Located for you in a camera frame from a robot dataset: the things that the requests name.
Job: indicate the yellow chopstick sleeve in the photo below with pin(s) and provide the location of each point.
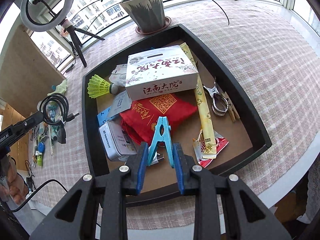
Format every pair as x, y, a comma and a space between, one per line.
204, 112

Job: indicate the silver metal clamp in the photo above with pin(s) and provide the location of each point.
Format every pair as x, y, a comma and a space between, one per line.
220, 104

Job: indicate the white metal tin box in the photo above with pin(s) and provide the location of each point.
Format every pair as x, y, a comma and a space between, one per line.
117, 143

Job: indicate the black tripod stand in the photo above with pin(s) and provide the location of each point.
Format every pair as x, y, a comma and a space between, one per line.
66, 26

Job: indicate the green sponge cloth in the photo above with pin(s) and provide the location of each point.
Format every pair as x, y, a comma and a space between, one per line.
61, 88

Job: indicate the pink pot saucer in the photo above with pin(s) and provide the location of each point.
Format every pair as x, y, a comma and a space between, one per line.
154, 28

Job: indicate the white floral carton box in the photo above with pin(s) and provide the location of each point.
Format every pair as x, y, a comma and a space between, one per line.
159, 71

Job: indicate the yellow green shuttlecock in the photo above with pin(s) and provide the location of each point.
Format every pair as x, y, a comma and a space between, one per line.
97, 86

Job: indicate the grey hotel sachet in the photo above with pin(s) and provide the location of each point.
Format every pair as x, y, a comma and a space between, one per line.
121, 102

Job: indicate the wooden clothespin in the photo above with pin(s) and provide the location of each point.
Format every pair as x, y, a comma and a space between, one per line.
233, 113

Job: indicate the red fabric pouch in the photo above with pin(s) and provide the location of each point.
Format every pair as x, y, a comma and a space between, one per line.
141, 119

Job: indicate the black tray with cork base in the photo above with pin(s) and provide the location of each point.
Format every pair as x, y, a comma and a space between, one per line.
247, 137

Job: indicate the wooden board panel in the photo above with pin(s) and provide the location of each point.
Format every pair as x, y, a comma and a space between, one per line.
27, 75

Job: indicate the white shower cap packet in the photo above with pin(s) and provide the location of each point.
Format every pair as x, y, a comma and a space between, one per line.
118, 75

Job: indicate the light blue plastic clip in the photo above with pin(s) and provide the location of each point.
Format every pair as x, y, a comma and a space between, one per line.
161, 134

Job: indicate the white ring light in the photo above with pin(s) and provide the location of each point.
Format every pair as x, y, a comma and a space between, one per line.
39, 27

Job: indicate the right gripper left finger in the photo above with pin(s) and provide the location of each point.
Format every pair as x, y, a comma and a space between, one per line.
75, 215

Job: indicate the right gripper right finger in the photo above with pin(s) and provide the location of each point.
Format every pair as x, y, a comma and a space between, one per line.
245, 215

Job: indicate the person's hand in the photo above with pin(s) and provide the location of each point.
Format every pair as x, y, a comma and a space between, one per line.
18, 189

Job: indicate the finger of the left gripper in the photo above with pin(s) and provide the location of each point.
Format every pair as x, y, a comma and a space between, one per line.
13, 133

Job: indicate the red white snack packet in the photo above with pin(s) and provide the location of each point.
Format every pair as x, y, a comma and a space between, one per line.
206, 152

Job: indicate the pink plaid tablecloth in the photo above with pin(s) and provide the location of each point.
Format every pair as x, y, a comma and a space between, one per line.
274, 64

